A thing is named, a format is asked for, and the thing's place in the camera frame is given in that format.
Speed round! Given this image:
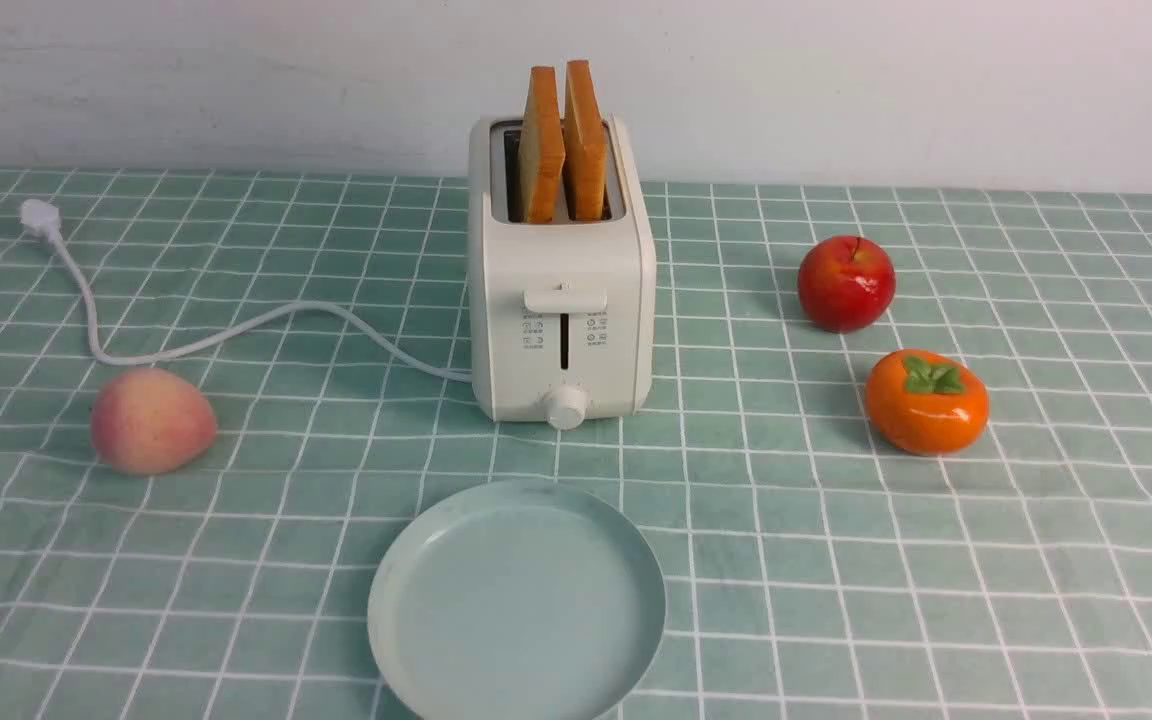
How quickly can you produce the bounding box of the white two-slot toaster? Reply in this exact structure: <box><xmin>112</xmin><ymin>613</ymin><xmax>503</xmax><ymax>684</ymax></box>
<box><xmin>467</xmin><ymin>118</ymin><xmax>657</xmax><ymax>430</ymax></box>

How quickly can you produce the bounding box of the green checked tablecloth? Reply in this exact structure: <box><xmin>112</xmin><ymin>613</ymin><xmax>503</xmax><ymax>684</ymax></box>
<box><xmin>0</xmin><ymin>168</ymin><xmax>1152</xmax><ymax>719</ymax></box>

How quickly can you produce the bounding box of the light blue round plate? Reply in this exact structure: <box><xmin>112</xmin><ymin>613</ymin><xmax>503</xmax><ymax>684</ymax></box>
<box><xmin>367</xmin><ymin>480</ymin><xmax>668</xmax><ymax>719</ymax></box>

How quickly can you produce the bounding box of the toasted bread slice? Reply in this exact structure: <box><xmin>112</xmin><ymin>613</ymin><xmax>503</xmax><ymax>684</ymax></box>
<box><xmin>518</xmin><ymin>67</ymin><xmax>566</xmax><ymax>223</ymax></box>
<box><xmin>563</xmin><ymin>59</ymin><xmax>607</xmax><ymax>222</ymax></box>

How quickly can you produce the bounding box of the pink peach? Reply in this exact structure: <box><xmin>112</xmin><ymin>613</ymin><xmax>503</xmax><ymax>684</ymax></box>
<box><xmin>90</xmin><ymin>366</ymin><xmax>218</xmax><ymax>477</ymax></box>

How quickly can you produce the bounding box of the orange persimmon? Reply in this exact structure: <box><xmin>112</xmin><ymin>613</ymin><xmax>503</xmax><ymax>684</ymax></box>
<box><xmin>864</xmin><ymin>348</ymin><xmax>991</xmax><ymax>456</ymax></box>

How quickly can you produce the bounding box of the red apple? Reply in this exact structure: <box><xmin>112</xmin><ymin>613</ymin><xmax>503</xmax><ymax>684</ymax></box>
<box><xmin>797</xmin><ymin>234</ymin><xmax>897</xmax><ymax>334</ymax></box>

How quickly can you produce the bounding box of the white power cord with plug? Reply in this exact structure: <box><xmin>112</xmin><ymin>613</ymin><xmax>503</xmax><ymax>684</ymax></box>
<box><xmin>18</xmin><ymin>198</ymin><xmax>473</xmax><ymax>384</ymax></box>

